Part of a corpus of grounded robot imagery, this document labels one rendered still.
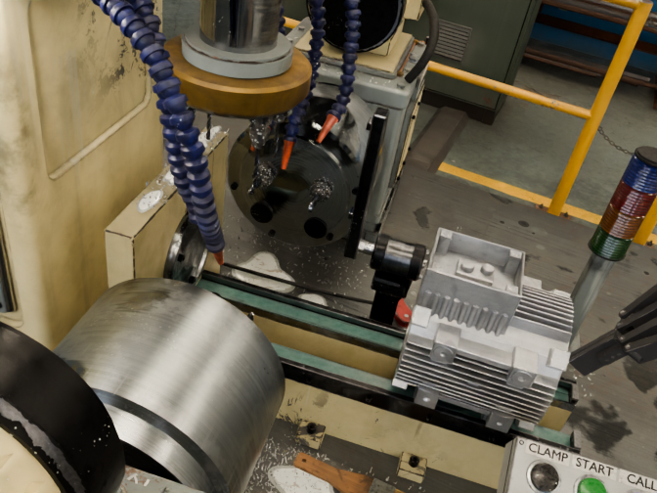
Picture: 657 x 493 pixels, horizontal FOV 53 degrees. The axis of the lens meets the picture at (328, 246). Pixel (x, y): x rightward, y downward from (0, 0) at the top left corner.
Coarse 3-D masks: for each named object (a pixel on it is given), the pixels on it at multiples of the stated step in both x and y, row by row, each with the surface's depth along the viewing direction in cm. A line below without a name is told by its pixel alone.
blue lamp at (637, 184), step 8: (632, 160) 103; (640, 160) 106; (632, 168) 102; (640, 168) 101; (648, 168) 100; (656, 168) 100; (624, 176) 104; (632, 176) 102; (640, 176) 101; (648, 176) 101; (656, 176) 101; (632, 184) 103; (640, 184) 102; (648, 184) 101; (656, 184) 101; (648, 192) 102; (656, 192) 103
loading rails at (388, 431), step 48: (240, 288) 108; (288, 336) 107; (336, 336) 104; (384, 336) 104; (288, 384) 98; (336, 384) 95; (384, 384) 96; (576, 384) 101; (336, 432) 101; (384, 432) 98; (432, 432) 95; (480, 432) 93; (528, 432) 93; (576, 432) 93; (480, 480) 98
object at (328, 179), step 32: (320, 96) 113; (352, 96) 117; (320, 128) 105; (352, 128) 110; (288, 160) 109; (320, 160) 107; (352, 160) 106; (256, 192) 114; (288, 192) 112; (320, 192) 107; (352, 192) 108; (256, 224) 118; (288, 224) 116; (320, 224) 114
